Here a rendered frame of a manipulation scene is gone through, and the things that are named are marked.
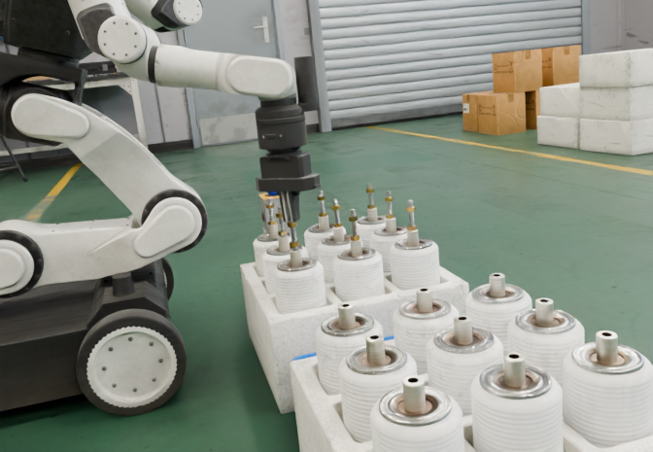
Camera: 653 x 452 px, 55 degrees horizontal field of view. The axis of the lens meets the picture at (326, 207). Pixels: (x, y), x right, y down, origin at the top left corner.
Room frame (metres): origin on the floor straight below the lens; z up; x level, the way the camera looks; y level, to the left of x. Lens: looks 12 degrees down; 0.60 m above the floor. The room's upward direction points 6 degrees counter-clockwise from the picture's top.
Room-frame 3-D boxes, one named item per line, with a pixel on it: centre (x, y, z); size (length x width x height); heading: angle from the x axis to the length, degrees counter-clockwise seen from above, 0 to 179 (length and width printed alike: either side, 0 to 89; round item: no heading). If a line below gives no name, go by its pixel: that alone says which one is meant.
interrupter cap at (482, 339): (0.74, -0.16, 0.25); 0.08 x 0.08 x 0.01
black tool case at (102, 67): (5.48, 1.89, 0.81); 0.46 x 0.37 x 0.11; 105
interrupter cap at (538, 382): (0.62, -0.19, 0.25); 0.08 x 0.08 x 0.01
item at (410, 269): (1.19, -0.16, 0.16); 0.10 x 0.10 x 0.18
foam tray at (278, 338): (1.27, -0.02, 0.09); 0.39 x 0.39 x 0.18; 14
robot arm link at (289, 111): (1.14, 0.05, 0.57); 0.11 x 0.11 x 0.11; 89
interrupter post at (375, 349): (0.71, -0.04, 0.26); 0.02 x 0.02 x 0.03
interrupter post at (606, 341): (0.65, -0.30, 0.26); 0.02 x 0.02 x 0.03
